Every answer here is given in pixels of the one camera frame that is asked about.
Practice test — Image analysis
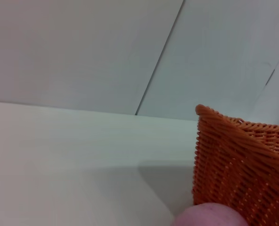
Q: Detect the orange woven plastic basket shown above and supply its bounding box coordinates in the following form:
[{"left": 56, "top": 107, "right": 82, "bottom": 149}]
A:
[{"left": 192, "top": 104, "right": 279, "bottom": 226}]

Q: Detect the pink toy peach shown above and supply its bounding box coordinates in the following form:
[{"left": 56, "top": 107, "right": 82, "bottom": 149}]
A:
[{"left": 173, "top": 203, "right": 248, "bottom": 226}]

